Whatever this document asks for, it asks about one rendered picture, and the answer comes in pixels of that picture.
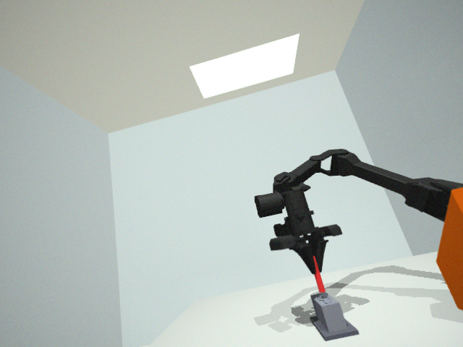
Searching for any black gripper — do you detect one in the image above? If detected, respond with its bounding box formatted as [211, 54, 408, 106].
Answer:
[269, 207, 342, 274]

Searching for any red peg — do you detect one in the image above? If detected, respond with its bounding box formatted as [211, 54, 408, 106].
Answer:
[313, 256, 325, 293]

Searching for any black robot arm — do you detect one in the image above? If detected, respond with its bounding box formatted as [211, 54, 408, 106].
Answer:
[255, 149, 463, 222]

